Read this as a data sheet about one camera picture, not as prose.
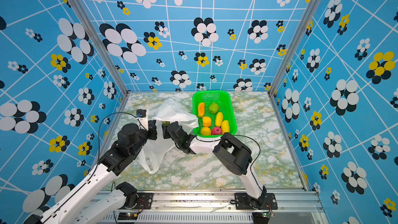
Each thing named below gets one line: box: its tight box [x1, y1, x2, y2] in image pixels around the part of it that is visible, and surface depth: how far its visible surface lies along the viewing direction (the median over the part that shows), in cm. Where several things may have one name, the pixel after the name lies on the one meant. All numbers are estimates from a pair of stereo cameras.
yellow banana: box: [215, 111, 224, 128], surface depth 101 cm
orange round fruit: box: [202, 116, 212, 128], surface depth 100 cm
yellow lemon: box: [201, 126, 211, 136], surface depth 93 cm
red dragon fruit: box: [210, 127, 223, 136], surface depth 93 cm
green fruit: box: [208, 102, 220, 115], surface depth 105 cm
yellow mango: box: [220, 119, 231, 135], surface depth 98 cm
